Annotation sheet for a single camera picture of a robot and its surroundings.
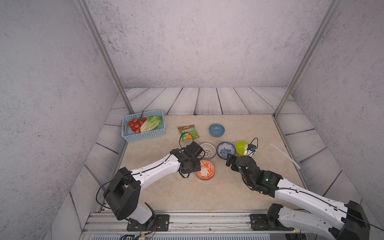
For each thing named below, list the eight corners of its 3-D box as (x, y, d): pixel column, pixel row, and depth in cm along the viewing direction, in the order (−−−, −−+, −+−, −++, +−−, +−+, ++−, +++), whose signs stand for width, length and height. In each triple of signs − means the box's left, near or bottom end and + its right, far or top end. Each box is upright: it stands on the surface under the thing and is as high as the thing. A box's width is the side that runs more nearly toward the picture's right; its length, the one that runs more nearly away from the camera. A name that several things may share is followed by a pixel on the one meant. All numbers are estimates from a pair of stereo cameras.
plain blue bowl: (209, 137, 109) (209, 134, 107) (208, 126, 116) (209, 123, 113) (224, 137, 109) (225, 134, 107) (223, 126, 116) (223, 123, 113)
